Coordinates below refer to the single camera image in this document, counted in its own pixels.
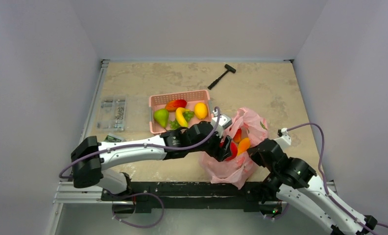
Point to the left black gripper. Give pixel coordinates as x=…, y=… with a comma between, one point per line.
x=217, y=152

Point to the yellow fake banana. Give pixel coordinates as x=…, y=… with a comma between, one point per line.
x=180, y=118

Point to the pink plastic bag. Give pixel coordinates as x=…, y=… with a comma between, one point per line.
x=239, y=169

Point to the pink perforated plastic basket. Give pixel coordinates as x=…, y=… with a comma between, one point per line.
x=162, y=101

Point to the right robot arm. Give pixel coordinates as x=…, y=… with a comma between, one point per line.
x=293, y=181

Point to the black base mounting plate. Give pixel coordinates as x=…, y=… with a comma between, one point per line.
x=143, y=197

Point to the black hammer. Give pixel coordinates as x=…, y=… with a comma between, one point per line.
x=228, y=69

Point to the yellow fake lemon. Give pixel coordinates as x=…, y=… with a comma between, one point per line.
x=201, y=110

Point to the green fake grape bunch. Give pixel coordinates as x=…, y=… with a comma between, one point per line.
x=174, y=124

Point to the aluminium frame rail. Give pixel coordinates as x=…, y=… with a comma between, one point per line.
x=57, y=207

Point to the green fake pear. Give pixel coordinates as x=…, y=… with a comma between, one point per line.
x=161, y=116

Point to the green labelled small box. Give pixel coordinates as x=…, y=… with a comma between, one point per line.
x=113, y=138

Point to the red fake apple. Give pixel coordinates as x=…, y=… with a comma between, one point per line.
x=233, y=150

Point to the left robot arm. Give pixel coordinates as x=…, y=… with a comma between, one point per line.
x=92, y=160

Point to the clear plastic screw organizer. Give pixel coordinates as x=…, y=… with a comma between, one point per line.
x=112, y=113

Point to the red orange fake mango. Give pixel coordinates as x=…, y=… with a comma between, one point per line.
x=173, y=105

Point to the orange yellow fake fruit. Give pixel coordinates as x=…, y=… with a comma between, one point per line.
x=243, y=145

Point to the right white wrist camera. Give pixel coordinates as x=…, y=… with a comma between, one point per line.
x=284, y=139

